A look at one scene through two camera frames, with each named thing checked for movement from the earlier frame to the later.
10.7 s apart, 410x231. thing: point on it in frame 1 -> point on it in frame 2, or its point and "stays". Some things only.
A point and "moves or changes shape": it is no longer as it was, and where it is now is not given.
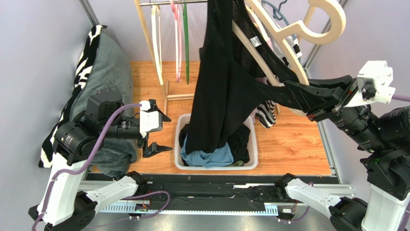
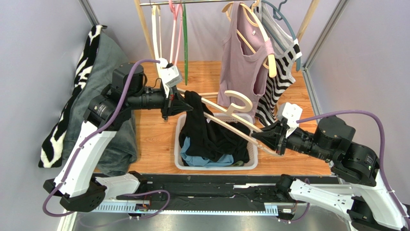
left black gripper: (153, 148) -> (172, 105)
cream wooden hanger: (157, 42) stays
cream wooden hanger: (329, 34) -> (259, 145)
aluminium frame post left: (89, 12) stays
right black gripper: (335, 104) -> (283, 137)
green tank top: (239, 163) stays
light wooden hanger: (255, 4) -> (268, 61)
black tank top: (239, 58) moves or changes shape
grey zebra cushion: (104, 68) stays
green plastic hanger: (186, 38) stays
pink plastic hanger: (175, 8) moves or changes shape
